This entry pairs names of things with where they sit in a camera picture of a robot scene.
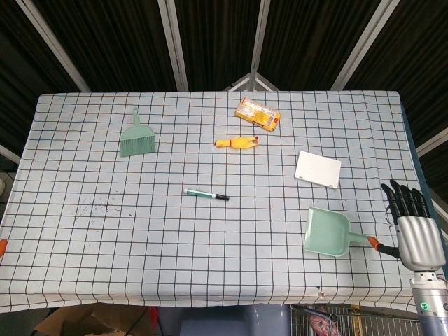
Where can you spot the green plastic dustpan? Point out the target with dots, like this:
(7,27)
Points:
(325,231)

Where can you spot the white flat hinged case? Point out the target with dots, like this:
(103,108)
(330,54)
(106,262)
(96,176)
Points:
(318,169)

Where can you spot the green hand broom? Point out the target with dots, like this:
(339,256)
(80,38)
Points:
(137,138)

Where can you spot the brown cardboard box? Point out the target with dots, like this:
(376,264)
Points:
(80,323)

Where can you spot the white metal frame post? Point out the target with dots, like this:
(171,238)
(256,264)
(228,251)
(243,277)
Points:
(364,45)
(172,42)
(56,43)
(258,42)

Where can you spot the yellow rubber chicken toy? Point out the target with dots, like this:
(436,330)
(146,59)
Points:
(238,142)

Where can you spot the white green marker body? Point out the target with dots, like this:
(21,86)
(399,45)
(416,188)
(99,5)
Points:
(199,193)

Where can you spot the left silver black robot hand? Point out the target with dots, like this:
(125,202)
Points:
(2,246)

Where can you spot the white black checkered tablecloth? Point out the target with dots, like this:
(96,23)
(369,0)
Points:
(175,252)

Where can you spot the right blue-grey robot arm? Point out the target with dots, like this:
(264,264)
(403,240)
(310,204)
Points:
(432,308)

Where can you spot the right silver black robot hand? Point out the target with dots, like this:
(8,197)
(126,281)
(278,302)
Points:
(418,238)

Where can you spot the blue-grey robot torso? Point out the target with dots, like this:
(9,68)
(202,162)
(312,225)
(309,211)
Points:
(231,322)

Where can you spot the yellow snack package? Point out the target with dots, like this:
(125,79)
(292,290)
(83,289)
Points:
(257,113)

